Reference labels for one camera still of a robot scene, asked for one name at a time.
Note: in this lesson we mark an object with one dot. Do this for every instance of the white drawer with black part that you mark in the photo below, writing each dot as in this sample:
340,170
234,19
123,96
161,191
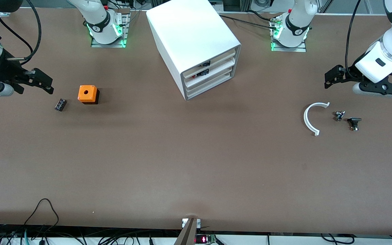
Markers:
223,69

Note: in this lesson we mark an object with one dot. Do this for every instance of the wooden camera mount bracket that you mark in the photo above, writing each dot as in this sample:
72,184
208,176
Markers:
187,234

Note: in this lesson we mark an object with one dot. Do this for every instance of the small black ribbed component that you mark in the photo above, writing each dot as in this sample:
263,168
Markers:
60,104

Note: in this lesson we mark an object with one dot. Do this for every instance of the orange box with hole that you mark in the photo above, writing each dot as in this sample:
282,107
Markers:
87,93

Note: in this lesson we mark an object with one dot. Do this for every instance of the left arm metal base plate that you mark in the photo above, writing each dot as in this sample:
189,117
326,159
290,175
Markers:
294,49

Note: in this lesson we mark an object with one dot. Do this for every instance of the small metal potentiometer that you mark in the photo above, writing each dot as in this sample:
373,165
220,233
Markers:
339,116

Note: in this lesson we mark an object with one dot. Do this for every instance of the white semicircular plastic bracket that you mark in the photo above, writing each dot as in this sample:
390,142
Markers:
306,119

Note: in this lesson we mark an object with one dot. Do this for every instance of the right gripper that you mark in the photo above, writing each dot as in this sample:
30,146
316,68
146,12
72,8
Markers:
2,72

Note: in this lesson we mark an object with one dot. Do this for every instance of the small black electronic part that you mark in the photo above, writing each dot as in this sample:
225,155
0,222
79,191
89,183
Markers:
203,72

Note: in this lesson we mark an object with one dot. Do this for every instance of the white empty drawer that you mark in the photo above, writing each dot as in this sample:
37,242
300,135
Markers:
223,79

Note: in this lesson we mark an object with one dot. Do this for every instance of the small black switch component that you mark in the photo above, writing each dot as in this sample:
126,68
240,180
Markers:
354,120

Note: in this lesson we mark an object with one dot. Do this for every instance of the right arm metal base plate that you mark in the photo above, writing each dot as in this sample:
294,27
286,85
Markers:
95,45

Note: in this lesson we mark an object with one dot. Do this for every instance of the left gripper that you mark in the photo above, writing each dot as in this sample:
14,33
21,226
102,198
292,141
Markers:
348,74

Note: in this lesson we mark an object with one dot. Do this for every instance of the small device with red display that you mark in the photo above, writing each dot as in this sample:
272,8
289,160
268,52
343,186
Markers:
204,239

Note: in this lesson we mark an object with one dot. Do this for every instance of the white drawer cabinet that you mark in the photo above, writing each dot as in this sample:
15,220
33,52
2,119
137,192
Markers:
189,30

